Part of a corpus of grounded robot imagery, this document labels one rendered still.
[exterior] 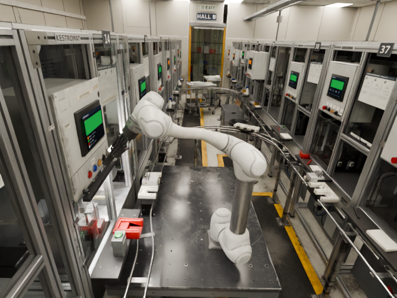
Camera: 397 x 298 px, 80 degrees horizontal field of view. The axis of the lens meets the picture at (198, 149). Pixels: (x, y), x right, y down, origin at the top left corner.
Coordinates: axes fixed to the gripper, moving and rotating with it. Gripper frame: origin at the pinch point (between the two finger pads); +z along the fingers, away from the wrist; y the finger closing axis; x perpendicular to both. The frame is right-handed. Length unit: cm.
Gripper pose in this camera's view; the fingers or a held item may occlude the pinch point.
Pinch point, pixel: (108, 159)
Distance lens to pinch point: 127.2
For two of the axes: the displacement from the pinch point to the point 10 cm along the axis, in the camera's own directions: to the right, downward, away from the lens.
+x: 6.0, 3.3, 7.3
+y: 4.8, 5.8, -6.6
